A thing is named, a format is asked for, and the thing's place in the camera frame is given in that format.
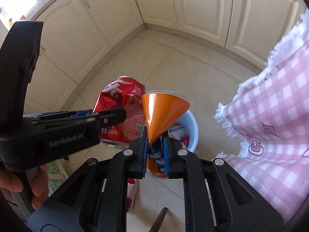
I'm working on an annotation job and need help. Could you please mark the red soda can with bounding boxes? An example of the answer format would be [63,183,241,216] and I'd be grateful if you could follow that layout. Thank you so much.
[93,76,145,148]

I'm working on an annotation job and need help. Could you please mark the cream kitchen cabinets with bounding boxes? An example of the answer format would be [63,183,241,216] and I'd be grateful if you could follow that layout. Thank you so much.
[0,0,307,116]

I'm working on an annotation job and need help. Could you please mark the pink checkered tablecloth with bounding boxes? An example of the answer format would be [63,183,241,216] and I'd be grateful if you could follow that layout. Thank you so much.
[214,13,308,222]

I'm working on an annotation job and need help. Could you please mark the blue trash bin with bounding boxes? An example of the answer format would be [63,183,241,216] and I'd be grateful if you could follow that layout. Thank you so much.
[168,110,199,152]

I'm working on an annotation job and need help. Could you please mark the orange snack bag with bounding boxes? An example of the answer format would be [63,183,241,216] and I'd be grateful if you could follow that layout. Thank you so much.
[142,90,191,178]

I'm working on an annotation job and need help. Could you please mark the pink slipper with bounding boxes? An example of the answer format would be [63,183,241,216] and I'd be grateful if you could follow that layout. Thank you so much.
[127,179,138,211]

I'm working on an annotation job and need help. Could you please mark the person's left hand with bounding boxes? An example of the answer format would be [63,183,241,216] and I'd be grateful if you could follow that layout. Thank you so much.
[0,163,50,211]

